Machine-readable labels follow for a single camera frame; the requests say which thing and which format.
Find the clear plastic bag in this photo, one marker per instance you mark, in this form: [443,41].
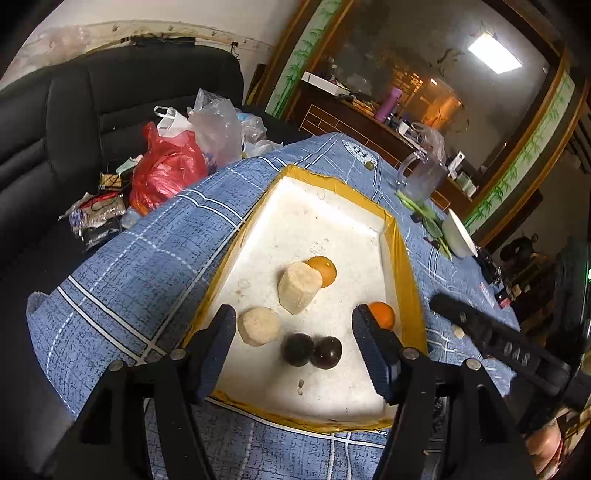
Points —
[216,127]

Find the white ceramic bowl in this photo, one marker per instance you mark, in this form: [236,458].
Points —
[457,236]

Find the blue plaid tablecloth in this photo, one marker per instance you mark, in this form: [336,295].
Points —
[134,298]

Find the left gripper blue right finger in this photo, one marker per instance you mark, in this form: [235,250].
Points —
[380,349]

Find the green leafy vegetable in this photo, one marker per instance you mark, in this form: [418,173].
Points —
[433,225]

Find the purple thermos bottle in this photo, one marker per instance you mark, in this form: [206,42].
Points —
[387,107]

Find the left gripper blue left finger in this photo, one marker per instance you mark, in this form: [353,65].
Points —
[214,345]

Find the white foam tray yellow rim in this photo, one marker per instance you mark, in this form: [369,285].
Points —
[312,250]

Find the black leather sofa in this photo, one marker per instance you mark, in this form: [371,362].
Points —
[63,125]

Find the person's right hand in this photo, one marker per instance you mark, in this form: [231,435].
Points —
[545,447]

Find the orange tangerine in tray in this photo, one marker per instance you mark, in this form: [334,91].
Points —
[383,314]
[325,267]

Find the clear glass mug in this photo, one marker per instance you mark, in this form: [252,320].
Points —
[419,176]

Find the red plastic bag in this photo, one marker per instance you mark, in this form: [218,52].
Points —
[169,165]

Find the wooden sideboard cabinet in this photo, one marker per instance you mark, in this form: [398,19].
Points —
[318,112]

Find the pink plastic bag on cabinet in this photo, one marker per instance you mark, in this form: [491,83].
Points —
[432,141]

